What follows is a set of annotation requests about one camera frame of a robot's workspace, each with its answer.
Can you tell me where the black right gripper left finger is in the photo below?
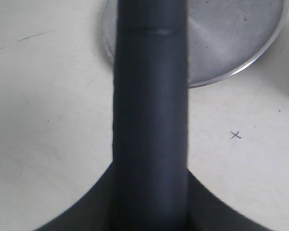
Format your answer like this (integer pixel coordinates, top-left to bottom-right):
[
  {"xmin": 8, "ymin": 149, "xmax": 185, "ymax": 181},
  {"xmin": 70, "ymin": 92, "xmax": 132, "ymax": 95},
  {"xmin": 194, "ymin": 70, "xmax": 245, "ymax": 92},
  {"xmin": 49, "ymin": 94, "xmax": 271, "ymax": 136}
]
[{"xmin": 35, "ymin": 161, "xmax": 115, "ymax": 231}]

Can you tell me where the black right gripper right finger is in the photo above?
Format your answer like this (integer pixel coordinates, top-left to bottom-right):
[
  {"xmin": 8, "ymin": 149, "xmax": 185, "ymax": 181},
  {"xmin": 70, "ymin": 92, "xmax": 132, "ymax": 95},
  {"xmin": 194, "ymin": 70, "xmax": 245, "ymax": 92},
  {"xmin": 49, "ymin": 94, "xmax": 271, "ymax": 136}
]
[{"xmin": 188, "ymin": 172, "xmax": 269, "ymax": 231}]

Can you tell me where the black and yellow claw hammer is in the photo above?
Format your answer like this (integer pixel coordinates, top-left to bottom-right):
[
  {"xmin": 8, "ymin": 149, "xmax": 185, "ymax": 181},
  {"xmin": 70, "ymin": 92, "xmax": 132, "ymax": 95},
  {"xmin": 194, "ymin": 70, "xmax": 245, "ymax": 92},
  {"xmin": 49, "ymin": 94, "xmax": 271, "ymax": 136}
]
[{"xmin": 110, "ymin": 0, "xmax": 188, "ymax": 231}]

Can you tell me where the round stainless steel plate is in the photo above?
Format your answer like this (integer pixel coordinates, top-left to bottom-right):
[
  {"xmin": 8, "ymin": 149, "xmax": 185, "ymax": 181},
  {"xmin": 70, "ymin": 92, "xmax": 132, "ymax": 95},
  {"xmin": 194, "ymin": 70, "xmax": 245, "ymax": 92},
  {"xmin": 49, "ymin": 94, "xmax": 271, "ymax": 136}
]
[{"xmin": 101, "ymin": 0, "xmax": 289, "ymax": 89}]

